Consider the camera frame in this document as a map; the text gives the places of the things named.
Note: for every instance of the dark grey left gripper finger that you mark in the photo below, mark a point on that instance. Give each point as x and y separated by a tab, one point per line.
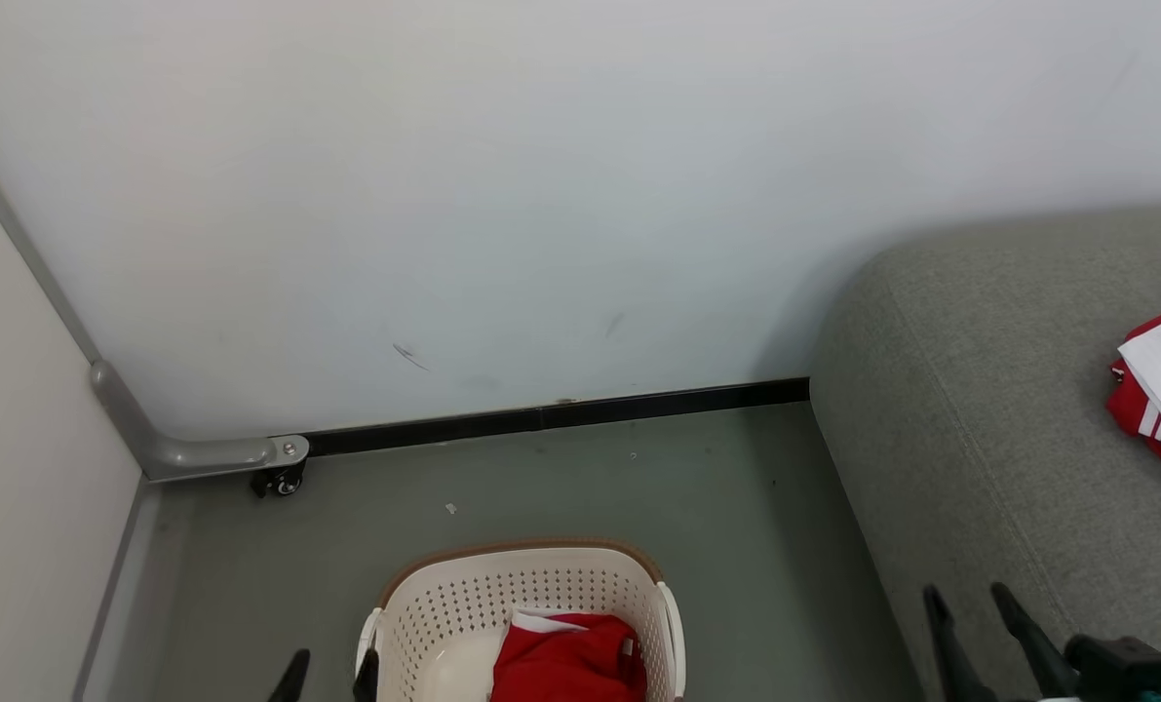
367	682
292	685

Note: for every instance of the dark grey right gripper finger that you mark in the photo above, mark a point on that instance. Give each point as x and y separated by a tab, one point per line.
948	653
1033	639

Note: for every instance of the plain red garment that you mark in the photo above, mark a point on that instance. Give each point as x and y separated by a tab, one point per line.
565	668

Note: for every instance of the cream perforated laundry basket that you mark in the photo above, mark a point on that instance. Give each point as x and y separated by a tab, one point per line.
444	614

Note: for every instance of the black caster wheel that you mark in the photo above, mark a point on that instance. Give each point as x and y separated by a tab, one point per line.
283	480

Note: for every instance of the grey fabric sofa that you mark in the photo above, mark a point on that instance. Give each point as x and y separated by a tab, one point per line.
980	439

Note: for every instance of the black baseboard strip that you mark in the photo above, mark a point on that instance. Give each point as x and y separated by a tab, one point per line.
561	414

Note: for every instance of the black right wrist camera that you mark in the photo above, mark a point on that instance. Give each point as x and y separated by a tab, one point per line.
1121	668

